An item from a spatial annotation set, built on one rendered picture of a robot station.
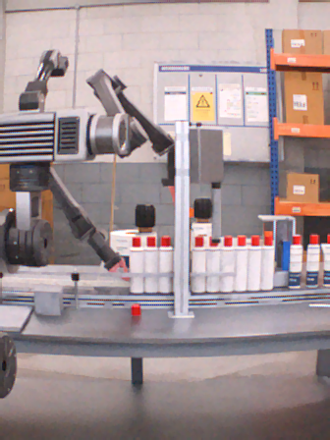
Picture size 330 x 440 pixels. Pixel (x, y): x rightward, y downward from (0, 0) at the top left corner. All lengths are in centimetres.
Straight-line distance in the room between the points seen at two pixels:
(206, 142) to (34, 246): 74
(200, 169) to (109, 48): 494
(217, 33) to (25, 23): 213
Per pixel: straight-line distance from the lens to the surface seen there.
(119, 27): 729
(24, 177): 205
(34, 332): 225
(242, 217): 703
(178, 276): 246
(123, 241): 310
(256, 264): 263
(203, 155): 243
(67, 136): 200
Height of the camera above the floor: 143
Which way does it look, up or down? 6 degrees down
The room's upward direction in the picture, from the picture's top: straight up
